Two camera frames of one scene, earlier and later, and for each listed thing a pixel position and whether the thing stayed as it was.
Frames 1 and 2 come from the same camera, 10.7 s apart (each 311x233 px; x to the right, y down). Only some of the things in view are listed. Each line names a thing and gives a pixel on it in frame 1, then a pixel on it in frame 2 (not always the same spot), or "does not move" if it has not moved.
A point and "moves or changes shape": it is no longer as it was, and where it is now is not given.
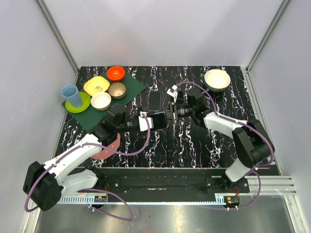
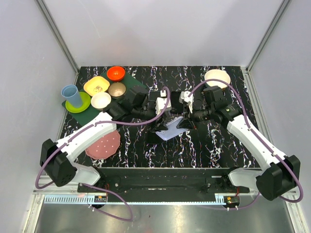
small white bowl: x=100 y=101 does not move
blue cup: x=72 y=93 does not move
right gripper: x=170 y=116 to x=188 y=122
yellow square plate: x=95 y=84 does not move
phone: x=160 y=120 moves or changes shape
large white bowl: x=216 y=80 does not move
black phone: x=154 y=101 does not move
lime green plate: x=86 y=102 does not move
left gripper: x=135 y=124 to x=160 y=121
